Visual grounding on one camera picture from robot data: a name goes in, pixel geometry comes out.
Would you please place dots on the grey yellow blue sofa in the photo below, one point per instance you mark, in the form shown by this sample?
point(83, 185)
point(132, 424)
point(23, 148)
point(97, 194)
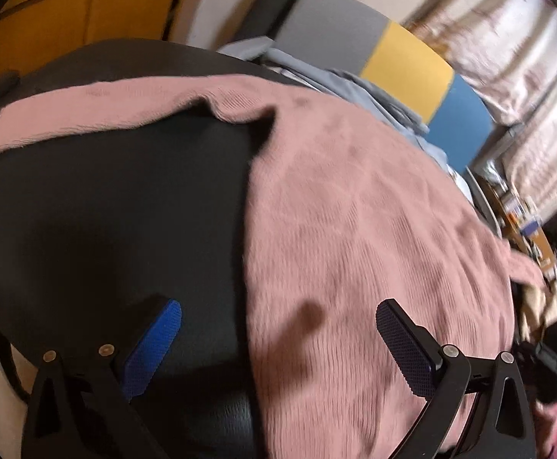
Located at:
point(326, 19)

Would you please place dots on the beige cloth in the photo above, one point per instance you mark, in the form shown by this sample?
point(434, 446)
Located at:
point(541, 306)

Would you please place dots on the patterned pale pink curtain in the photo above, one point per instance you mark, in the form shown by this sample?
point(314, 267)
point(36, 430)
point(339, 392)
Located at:
point(522, 57)

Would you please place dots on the pink knitted sweater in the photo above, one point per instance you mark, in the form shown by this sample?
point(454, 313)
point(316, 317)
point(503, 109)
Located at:
point(355, 224)

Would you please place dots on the cluttered wooden desk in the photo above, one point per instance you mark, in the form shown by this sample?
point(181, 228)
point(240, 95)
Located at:
point(508, 205)

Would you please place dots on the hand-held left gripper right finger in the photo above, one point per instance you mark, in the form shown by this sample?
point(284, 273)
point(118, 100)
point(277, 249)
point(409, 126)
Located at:
point(403, 349)

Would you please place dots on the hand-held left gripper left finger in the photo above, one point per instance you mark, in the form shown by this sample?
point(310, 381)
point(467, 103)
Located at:
point(154, 344)

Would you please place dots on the light blue cloth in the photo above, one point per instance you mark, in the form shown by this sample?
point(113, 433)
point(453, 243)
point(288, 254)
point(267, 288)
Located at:
point(355, 91)

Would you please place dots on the yellow wooden cabinet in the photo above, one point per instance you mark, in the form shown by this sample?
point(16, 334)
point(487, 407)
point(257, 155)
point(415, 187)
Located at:
point(68, 0)

